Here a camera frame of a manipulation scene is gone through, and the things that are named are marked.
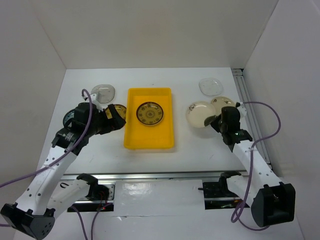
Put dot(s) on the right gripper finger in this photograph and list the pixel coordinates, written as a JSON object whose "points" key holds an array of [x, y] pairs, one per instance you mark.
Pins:
{"points": [[216, 126], [211, 119]]}

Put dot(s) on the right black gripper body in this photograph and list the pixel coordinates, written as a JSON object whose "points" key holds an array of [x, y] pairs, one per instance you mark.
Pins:
{"points": [[222, 125]]}

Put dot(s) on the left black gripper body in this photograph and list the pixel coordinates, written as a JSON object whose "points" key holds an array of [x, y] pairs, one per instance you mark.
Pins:
{"points": [[101, 124]]}

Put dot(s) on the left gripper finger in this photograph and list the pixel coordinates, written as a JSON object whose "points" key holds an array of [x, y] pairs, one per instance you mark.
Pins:
{"points": [[114, 125], [115, 115]]}

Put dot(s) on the yellow patterned plate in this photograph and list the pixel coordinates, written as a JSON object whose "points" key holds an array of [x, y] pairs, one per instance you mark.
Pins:
{"points": [[149, 113], [121, 110]]}

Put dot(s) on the cream plate black brushstroke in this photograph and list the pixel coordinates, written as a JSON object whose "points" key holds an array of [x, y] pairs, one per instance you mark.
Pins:
{"points": [[198, 112]]}

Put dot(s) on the clear glass plate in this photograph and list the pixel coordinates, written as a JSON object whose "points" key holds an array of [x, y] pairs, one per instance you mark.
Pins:
{"points": [[104, 93], [210, 87]]}

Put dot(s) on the blue white patterned plate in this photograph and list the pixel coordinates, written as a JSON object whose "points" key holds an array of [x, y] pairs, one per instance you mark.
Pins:
{"points": [[67, 119]]}

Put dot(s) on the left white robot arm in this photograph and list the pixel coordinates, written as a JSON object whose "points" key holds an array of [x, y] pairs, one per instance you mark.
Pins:
{"points": [[36, 210]]}

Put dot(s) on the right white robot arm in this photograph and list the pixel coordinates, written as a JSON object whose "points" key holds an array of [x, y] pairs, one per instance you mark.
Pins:
{"points": [[271, 201]]}

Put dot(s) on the yellow plastic bin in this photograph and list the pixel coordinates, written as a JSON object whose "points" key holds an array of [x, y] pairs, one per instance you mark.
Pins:
{"points": [[140, 137]]}

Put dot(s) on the aluminium side rail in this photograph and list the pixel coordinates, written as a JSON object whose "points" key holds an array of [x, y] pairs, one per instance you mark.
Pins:
{"points": [[250, 117]]}

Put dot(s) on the aluminium front rail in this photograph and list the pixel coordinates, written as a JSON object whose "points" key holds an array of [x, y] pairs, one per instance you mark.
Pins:
{"points": [[164, 175]]}

